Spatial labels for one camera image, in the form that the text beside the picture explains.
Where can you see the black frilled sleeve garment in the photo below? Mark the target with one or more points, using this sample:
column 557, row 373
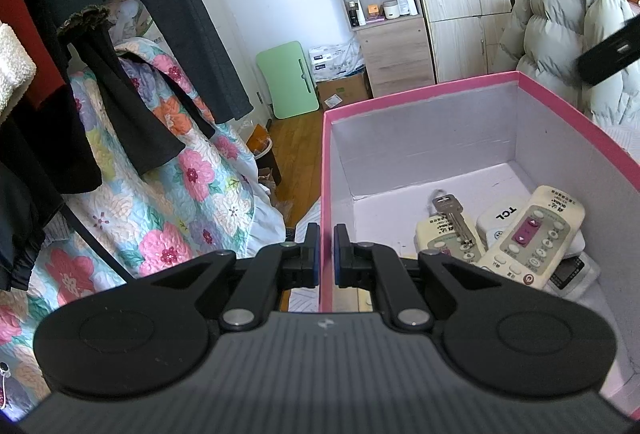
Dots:
column 130, row 113

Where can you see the wooden shelf unit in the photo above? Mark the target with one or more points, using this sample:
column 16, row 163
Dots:
column 395, row 53

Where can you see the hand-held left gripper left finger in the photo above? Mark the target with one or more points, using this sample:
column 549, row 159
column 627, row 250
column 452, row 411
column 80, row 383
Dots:
column 314, row 259

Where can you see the white fleece garment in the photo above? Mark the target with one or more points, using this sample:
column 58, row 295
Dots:
column 12, row 63

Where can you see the white carton pack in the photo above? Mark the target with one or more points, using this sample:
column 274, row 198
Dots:
column 332, row 56

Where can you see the black hanging garment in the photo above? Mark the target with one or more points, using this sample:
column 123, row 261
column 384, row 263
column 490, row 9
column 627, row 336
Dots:
column 35, row 153

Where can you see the small orange box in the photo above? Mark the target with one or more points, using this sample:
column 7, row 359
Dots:
column 372, row 10

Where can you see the white device with screen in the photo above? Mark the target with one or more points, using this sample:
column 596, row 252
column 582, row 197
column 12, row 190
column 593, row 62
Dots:
column 570, row 271

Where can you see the pink cardboard box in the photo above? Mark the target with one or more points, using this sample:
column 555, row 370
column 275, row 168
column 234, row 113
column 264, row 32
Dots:
column 430, row 143

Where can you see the charcoal ribbed garment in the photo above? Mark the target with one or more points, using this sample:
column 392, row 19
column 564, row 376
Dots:
column 190, row 3

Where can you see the floral quilt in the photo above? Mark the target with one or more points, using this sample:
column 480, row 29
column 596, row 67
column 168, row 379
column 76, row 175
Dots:
column 165, row 224

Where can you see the white remote control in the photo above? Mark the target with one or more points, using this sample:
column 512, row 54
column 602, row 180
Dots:
column 502, row 216

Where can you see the cream remote with purple button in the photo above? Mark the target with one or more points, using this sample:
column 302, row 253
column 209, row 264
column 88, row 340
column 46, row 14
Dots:
column 530, row 239

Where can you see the small cream remote control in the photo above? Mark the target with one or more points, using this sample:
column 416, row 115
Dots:
column 432, row 234

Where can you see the silver key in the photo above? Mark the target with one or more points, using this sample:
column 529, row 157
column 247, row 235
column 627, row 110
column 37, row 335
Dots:
column 452, row 219

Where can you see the grey-green puffer jacket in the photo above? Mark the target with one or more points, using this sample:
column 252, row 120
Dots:
column 555, row 23

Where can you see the green folding table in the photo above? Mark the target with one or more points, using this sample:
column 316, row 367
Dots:
column 285, row 78

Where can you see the white cream jar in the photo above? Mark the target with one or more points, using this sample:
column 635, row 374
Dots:
column 390, row 9

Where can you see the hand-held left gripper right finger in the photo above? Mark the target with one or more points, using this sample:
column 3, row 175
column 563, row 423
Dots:
column 338, row 259

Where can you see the orange waste bin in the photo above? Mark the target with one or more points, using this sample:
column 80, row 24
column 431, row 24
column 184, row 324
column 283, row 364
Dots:
column 257, row 141

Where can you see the black cosmetic bottle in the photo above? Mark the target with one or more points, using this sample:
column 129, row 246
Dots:
column 353, row 13

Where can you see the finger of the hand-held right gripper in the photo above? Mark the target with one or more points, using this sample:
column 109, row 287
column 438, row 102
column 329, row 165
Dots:
column 610, row 51

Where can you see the brown cardboard box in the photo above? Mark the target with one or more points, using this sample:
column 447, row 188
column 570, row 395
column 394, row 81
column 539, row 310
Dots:
column 347, row 91

